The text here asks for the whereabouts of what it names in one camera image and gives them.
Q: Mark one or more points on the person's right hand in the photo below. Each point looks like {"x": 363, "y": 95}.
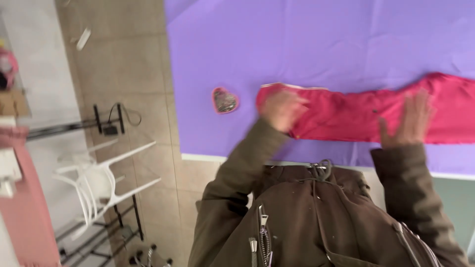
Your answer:
{"x": 407, "y": 124}

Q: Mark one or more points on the person's left hand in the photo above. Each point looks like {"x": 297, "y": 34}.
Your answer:
{"x": 281, "y": 111}

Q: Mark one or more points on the person's left fingers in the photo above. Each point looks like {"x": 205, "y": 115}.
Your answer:
{"x": 272, "y": 101}

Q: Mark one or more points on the pink garment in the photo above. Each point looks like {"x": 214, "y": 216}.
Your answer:
{"x": 345, "y": 117}

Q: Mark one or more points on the heart-shaped pink pin box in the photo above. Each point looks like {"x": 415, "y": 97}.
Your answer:
{"x": 225, "y": 100}

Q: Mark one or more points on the purple table cloth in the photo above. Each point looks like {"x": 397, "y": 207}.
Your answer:
{"x": 297, "y": 48}

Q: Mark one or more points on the brown zip jacket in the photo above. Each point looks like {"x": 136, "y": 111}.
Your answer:
{"x": 315, "y": 222}

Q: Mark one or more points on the white plastic chair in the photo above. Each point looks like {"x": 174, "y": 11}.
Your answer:
{"x": 100, "y": 181}

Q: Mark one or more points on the chrome caster base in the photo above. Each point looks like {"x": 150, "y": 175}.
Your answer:
{"x": 150, "y": 256}

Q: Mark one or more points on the white strip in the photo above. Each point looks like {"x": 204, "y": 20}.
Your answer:
{"x": 83, "y": 38}

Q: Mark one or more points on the black metal floor rack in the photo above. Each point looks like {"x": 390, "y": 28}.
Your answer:
{"x": 107, "y": 237}

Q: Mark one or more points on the cardboard box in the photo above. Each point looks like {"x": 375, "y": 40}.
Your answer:
{"x": 13, "y": 104}

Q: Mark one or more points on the pink round object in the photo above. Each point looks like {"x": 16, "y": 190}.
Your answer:
{"x": 7, "y": 68}

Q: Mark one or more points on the black metal table frame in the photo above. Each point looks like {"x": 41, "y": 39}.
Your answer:
{"x": 85, "y": 124}

